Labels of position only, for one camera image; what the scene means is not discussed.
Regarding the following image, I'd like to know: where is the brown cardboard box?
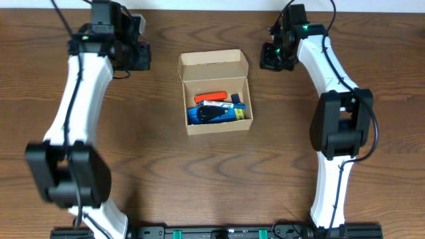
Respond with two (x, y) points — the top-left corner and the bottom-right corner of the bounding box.
(177, 49), (254, 135)

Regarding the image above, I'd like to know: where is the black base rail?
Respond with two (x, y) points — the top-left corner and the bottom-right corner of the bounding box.
(50, 224), (383, 239)

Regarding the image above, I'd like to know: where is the blue plastic block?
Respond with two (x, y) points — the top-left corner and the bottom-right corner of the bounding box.
(187, 107), (236, 125)

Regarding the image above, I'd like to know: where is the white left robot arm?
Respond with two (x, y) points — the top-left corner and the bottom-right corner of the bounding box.
(25, 1), (151, 238)

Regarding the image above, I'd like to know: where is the blue whiteboard marker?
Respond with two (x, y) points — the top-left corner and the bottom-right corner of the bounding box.
(201, 100), (246, 110)

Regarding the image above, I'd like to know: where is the yellow highlighter pen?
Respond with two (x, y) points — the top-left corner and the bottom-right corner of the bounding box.
(231, 94), (246, 120)

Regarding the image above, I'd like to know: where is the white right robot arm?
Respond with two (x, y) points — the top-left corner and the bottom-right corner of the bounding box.
(260, 1), (379, 230)

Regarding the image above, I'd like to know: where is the black correction tape dispenser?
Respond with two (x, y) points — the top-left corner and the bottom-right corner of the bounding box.
(197, 106), (226, 122)

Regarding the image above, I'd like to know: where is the red stapler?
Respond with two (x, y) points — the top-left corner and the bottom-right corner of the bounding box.
(194, 91), (228, 104)

